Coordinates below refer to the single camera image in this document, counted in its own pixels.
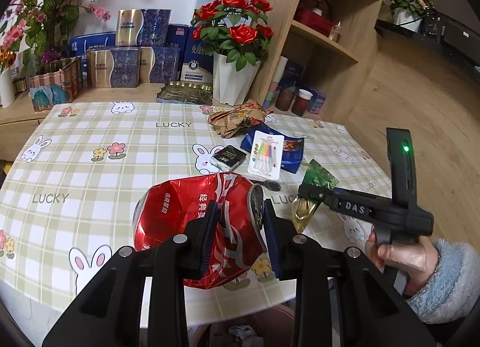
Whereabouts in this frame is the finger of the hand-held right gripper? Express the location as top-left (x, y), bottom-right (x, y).
top-left (298, 183), bottom-right (340, 213)
top-left (332, 187), bottom-right (376, 199)

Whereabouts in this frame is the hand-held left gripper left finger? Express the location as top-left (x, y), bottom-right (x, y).
top-left (42, 200), bottom-right (226, 347)

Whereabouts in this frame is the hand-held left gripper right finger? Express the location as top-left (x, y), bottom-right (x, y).
top-left (262, 197), bottom-right (437, 347)

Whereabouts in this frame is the green gold foil wrapper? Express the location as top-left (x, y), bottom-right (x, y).
top-left (290, 160), bottom-right (340, 231)

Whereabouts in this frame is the crushed red soda can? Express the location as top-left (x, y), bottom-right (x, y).
top-left (133, 172), bottom-right (271, 289)

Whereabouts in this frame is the white blister card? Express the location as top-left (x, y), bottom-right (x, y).
top-left (247, 130), bottom-right (284, 179)

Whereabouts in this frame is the small black box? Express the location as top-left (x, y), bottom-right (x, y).
top-left (210, 145), bottom-right (250, 172)

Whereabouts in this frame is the maroon plastic bin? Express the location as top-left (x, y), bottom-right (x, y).
top-left (191, 306), bottom-right (297, 347)

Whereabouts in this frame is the white paper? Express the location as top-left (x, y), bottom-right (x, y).
top-left (228, 325), bottom-right (265, 347)

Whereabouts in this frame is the person's right forearm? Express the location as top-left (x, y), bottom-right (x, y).
top-left (405, 240), bottom-right (480, 323)

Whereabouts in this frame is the person's right hand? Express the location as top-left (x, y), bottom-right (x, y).
top-left (365, 231), bottom-right (439, 295)

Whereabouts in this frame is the black plastic spoon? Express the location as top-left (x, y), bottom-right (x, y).
top-left (249, 180), bottom-right (280, 192)

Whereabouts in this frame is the blue coffee bag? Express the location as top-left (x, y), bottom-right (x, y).
top-left (240, 124), bottom-right (304, 173)

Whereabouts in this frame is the brown cup with white rim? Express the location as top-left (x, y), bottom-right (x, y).
top-left (292, 89), bottom-right (313, 115)

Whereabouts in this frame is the purple blue small box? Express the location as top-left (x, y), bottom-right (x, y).
top-left (307, 88), bottom-right (327, 114)

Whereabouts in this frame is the brown plastic cup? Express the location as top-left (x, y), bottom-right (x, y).
top-left (277, 88), bottom-right (295, 111)

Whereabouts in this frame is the plaid rabbit print tablecloth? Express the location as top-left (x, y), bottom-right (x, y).
top-left (0, 101), bottom-right (392, 329)

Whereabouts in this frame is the crumpled brown paper bag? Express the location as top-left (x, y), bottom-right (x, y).
top-left (208, 100), bottom-right (274, 139)

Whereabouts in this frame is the stack of pastel cups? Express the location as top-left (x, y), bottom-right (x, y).
top-left (264, 56), bottom-right (289, 108)

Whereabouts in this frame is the dark blue shelf box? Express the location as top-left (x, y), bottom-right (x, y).
top-left (281, 62), bottom-right (306, 89)

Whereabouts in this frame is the red rose plant white pot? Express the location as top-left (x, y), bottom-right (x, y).
top-left (190, 0), bottom-right (274, 106)

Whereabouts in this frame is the green metal tray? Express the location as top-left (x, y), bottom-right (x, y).
top-left (155, 82), bottom-right (214, 105)

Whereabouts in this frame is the blue and white box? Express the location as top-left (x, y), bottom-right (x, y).
top-left (180, 26), bottom-right (216, 83)

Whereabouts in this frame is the red gift basket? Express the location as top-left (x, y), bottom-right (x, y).
top-left (293, 0), bottom-right (336, 36)

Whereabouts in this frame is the black tv stand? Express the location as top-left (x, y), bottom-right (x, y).
top-left (375, 10), bottom-right (480, 81)

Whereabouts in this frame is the pink rose plant white pot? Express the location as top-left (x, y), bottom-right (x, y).
top-left (388, 0), bottom-right (437, 33)

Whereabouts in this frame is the scalloped painted planter box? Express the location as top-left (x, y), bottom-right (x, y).
top-left (28, 58), bottom-right (83, 111)

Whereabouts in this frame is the silver and blue gift box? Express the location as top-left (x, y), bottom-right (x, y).
top-left (115, 9), bottom-right (172, 48)

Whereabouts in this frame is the flat blue carton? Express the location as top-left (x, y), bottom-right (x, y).
top-left (69, 32), bottom-right (117, 70)

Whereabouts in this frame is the white vase with orange flowers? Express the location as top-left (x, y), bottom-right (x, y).
top-left (0, 51), bottom-right (17, 108)

